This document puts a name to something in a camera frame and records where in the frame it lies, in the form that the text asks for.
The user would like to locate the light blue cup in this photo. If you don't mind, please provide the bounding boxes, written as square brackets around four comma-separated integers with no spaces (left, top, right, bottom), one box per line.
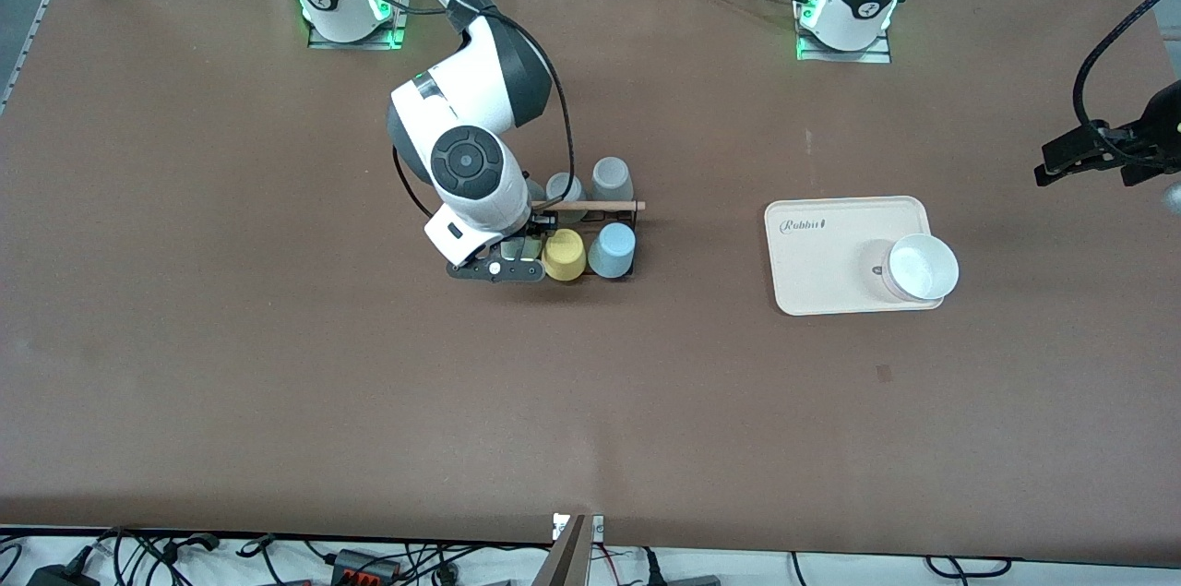
[588,221,638,280]

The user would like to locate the yellow cup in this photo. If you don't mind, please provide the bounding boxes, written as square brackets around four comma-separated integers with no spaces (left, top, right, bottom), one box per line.
[541,227,588,282]

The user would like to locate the white bowl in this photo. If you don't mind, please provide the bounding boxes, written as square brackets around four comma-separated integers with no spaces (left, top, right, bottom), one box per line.
[881,233,960,303]

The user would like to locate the cream plastic tray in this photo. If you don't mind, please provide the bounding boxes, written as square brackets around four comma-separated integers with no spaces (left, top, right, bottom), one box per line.
[764,195,947,317]

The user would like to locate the black power strip orange switches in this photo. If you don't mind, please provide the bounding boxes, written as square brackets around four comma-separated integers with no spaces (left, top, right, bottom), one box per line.
[328,549,402,585]

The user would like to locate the black power adapter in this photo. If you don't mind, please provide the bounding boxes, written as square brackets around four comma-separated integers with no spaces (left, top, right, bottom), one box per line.
[28,563,101,586]

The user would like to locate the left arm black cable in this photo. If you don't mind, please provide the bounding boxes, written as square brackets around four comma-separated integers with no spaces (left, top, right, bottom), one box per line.
[1072,0,1181,131]

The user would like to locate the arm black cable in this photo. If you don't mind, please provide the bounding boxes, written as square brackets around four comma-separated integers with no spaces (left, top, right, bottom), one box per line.
[392,0,578,209]
[1072,0,1181,131]

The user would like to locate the black wire cup rack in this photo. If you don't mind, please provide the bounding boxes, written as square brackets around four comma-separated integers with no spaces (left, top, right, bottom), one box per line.
[531,198,647,278]

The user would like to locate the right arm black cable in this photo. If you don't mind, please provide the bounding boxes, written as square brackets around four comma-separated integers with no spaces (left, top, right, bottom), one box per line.
[392,0,578,209]

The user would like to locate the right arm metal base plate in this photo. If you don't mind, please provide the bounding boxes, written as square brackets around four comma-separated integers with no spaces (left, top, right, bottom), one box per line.
[307,0,412,50]

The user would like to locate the aluminium camera mount post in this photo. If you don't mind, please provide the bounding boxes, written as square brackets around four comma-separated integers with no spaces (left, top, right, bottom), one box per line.
[531,512,605,586]

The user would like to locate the black floor cable loop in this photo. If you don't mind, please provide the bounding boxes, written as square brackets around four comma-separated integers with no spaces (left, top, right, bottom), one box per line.
[925,555,1014,580]

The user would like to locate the perforated metal edge rail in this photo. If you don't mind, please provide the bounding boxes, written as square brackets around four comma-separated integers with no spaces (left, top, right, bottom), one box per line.
[0,0,67,114]

